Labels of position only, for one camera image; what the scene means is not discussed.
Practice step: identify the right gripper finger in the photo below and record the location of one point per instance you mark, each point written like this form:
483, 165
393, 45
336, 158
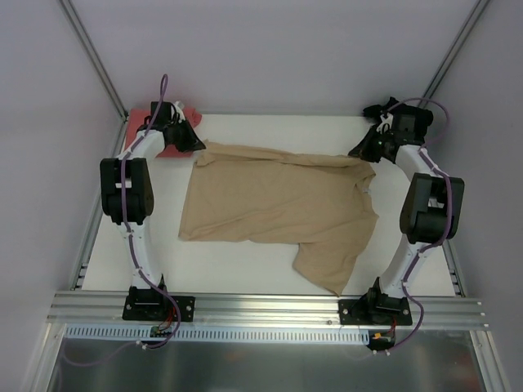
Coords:
372, 154
370, 139

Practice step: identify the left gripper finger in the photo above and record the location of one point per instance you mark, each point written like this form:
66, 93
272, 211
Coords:
191, 135
184, 147

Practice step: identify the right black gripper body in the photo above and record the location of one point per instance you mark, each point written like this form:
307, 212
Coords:
368, 145

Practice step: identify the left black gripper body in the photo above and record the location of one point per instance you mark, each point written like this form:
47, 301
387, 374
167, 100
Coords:
185, 136

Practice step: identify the beige t shirt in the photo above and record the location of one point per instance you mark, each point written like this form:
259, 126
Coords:
319, 202

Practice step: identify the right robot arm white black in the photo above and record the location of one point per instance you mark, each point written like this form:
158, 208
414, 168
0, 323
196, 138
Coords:
429, 216

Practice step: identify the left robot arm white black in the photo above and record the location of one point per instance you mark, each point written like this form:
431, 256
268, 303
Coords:
127, 195

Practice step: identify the black t shirt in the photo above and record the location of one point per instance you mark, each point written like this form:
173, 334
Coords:
408, 110

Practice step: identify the folded pink t shirt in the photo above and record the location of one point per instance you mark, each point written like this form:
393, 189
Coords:
136, 119

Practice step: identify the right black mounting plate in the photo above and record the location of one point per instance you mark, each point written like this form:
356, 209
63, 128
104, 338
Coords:
365, 311

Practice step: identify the black mounting plate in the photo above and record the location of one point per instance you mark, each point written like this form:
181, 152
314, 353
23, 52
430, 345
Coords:
365, 311
148, 305

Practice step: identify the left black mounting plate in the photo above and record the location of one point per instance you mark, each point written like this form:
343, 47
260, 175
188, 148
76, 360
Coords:
148, 305

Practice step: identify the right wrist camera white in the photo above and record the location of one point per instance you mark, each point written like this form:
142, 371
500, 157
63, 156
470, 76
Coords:
386, 123

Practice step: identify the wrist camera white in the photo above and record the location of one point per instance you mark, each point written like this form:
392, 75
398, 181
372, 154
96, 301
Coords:
386, 123
179, 114

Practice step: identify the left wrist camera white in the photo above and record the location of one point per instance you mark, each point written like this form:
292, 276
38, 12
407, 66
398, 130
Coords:
179, 114

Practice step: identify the right aluminium frame post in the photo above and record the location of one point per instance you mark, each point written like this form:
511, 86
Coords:
464, 33

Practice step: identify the aluminium frame post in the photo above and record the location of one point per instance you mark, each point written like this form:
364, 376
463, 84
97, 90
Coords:
464, 33
76, 24

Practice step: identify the left aluminium frame post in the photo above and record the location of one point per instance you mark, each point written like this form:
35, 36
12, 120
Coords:
76, 24

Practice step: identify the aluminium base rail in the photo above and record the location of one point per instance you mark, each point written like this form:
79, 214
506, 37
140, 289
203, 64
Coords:
440, 312

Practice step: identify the white slotted cable duct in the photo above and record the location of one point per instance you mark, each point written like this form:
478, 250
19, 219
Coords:
336, 336

